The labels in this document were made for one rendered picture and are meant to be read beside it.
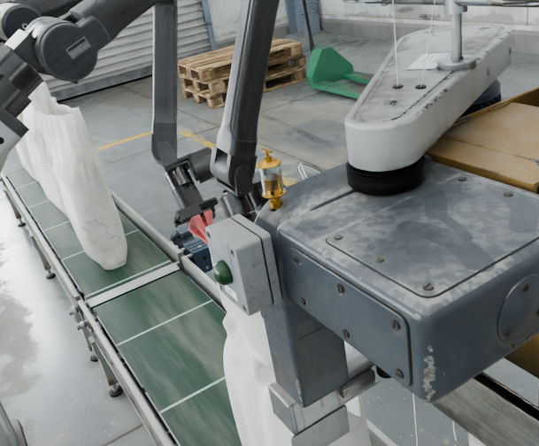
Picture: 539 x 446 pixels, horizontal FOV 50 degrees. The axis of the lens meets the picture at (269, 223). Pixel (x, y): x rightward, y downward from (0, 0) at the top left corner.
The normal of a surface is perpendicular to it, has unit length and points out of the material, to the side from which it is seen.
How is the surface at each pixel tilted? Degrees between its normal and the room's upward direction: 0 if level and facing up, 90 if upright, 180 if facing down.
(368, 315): 90
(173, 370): 0
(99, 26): 94
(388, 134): 90
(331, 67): 75
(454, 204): 0
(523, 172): 0
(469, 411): 90
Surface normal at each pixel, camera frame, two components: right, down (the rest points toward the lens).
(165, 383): -0.16, -0.88
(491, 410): -0.84, 0.36
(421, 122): 0.82, 0.14
